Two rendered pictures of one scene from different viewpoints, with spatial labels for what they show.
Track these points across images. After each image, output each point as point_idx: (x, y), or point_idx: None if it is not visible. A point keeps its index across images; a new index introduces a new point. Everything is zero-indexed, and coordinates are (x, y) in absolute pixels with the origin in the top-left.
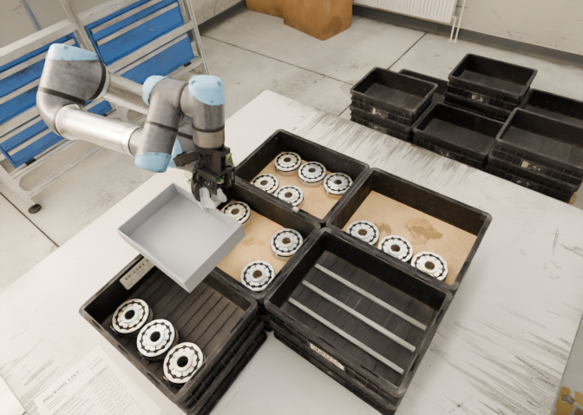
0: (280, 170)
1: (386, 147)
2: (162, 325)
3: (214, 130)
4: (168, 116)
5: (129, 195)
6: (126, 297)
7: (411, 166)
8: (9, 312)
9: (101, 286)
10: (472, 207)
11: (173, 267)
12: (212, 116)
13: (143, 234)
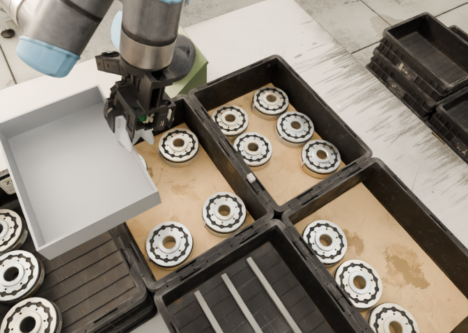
0: (257, 109)
1: (400, 122)
2: (28, 260)
3: (152, 43)
4: None
5: (79, 65)
6: (5, 201)
7: (421, 161)
8: None
9: (2, 165)
10: None
11: (45, 210)
12: (153, 19)
13: (32, 143)
